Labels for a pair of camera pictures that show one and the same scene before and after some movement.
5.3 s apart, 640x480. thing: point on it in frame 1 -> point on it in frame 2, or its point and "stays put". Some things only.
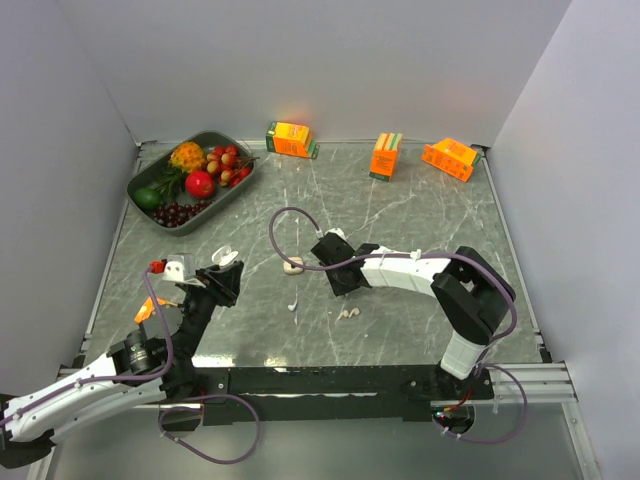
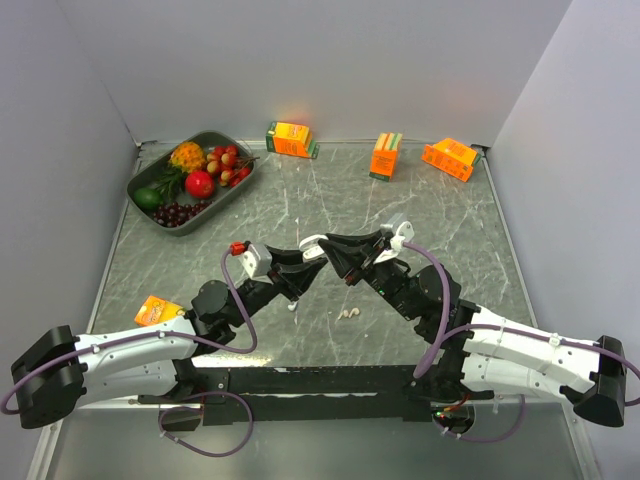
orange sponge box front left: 146,309 stays put
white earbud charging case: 224,255 -> 311,248
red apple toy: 199,184 stays put
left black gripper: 230,284 -> 297,275
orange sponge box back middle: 384,155 stays put
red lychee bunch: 227,166 stays put
